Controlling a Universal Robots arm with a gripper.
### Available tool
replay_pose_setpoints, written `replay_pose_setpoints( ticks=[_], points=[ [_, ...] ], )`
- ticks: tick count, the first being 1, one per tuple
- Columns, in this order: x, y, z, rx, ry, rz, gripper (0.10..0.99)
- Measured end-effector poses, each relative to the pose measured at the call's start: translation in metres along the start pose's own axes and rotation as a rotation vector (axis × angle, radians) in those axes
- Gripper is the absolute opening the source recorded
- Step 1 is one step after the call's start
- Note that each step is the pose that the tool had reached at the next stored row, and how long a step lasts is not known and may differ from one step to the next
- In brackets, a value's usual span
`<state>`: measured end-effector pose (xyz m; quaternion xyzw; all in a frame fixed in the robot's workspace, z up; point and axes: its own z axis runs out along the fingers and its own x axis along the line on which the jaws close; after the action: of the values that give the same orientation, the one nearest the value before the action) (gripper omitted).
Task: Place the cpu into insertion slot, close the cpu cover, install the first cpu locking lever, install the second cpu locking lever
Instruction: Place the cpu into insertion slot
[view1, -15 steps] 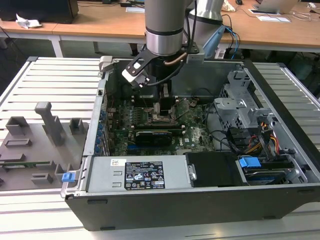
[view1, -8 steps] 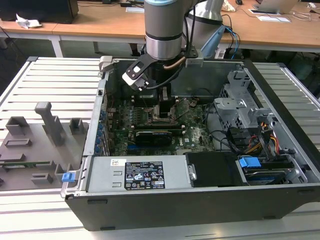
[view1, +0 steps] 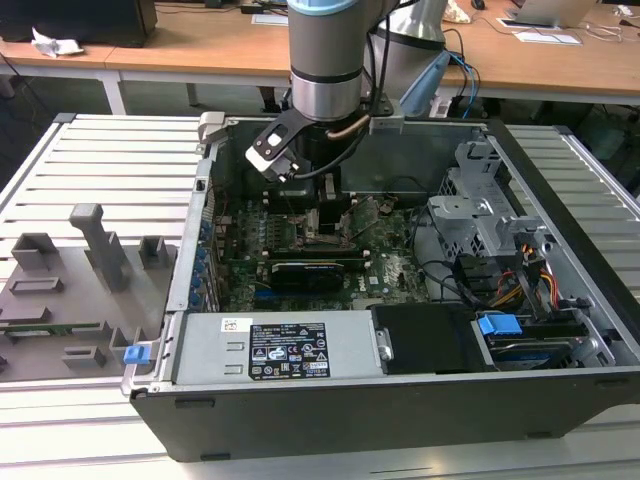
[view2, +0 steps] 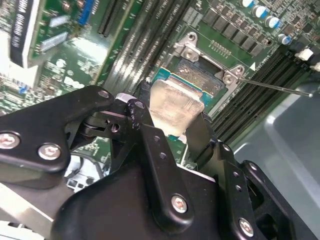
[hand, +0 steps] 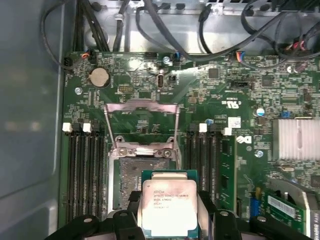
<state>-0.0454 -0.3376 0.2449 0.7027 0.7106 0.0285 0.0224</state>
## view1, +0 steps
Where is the black plastic shroud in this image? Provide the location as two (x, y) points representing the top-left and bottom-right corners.
(372, 303), (494, 376)

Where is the hard disk in blue carrier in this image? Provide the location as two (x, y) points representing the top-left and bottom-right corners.
(477, 312), (589, 372)

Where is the blue expansion slot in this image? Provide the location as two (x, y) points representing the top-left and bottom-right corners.
(253, 292), (301, 307)

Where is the black PC case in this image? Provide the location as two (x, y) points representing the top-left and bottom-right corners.
(128, 110), (640, 462)

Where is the grey power supply unit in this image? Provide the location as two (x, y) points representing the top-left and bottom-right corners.
(172, 310), (381, 386)

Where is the blue cable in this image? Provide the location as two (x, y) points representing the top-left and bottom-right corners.
(446, 52), (482, 121)

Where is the coloured wire bundle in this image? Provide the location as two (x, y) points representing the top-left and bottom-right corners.
(492, 243), (560, 309)

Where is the black cable bundle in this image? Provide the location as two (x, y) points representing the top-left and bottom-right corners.
(410, 204), (506, 307)

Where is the crumpled white paper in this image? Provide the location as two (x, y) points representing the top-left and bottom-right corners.
(30, 27), (85, 57)

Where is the green motherboard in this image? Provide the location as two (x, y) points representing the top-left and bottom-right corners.
(212, 194), (431, 314)

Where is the pale crumpled wrapper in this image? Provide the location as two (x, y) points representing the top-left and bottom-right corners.
(446, 0), (474, 24)

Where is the green RAM stick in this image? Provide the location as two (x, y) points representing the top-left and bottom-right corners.
(259, 254), (366, 272)
(0, 322), (104, 335)

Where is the wooden office desk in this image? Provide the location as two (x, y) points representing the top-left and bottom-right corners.
(104, 0), (640, 109)
(0, 34), (126, 116)

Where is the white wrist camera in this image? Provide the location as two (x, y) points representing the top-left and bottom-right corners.
(244, 119), (302, 184)

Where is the metal drive cage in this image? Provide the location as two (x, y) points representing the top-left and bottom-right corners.
(427, 139), (551, 256)

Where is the metal CPU socket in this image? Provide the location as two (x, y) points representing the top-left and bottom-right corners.
(292, 213), (360, 252)

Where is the black graphics card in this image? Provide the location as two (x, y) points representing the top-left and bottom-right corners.
(269, 258), (346, 295)

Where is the blue case latch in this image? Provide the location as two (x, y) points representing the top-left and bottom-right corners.
(123, 343), (151, 366)

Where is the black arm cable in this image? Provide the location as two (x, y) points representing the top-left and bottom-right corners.
(287, 14), (399, 180)

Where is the pale blue teach pendant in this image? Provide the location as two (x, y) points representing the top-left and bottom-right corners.
(399, 49), (451, 115)

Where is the metal socket cover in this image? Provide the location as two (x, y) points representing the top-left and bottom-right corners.
(342, 196), (377, 239)

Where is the grey parts rack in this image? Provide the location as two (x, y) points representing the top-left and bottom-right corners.
(0, 202), (179, 381)

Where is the black monitor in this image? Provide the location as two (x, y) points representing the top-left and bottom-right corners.
(0, 0), (159, 49)

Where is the silver laptop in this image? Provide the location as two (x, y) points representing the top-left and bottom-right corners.
(502, 0), (586, 29)

